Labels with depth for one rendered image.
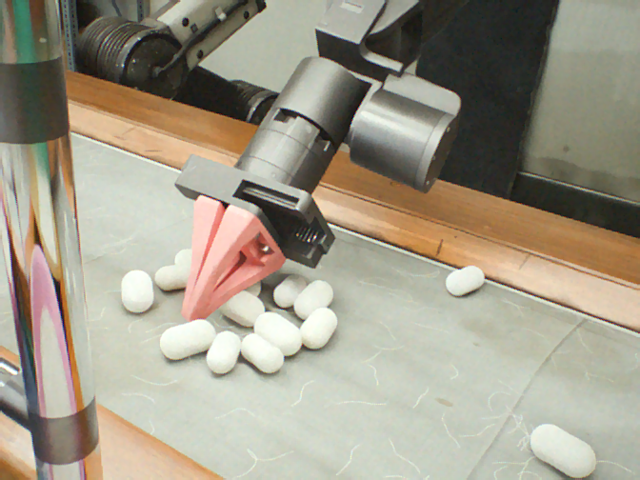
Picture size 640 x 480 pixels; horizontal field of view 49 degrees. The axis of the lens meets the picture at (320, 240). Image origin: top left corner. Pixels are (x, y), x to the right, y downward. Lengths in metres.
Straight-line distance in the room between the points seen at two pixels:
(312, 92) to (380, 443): 0.24
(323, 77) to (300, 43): 2.42
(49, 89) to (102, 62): 0.91
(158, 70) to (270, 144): 0.64
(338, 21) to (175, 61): 0.63
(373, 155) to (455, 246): 0.15
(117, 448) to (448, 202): 0.39
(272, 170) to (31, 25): 0.29
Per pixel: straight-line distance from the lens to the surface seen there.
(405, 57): 0.56
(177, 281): 0.52
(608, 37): 2.47
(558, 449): 0.41
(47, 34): 0.20
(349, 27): 0.51
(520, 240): 0.60
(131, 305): 0.49
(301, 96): 0.49
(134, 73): 1.09
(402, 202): 0.63
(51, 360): 0.24
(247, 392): 0.43
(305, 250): 0.47
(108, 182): 0.70
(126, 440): 0.37
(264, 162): 0.47
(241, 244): 0.45
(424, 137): 0.47
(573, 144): 2.56
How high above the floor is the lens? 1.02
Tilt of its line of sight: 28 degrees down
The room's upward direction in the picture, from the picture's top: 5 degrees clockwise
